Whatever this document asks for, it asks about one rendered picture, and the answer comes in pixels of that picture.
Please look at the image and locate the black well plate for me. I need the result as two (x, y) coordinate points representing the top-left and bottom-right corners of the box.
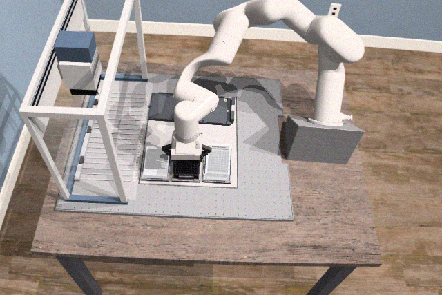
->
(174, 160), (199, 179)

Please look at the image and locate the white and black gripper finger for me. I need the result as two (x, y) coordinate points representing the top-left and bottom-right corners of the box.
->
(198, 144), (211, 165)
(162, 144), (175, 164)

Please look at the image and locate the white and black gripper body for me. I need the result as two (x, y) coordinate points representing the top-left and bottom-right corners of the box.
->
(171, 130), (202, 155)

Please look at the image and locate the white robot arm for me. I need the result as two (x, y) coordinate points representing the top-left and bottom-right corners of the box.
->
(171, 0), (364, 160)

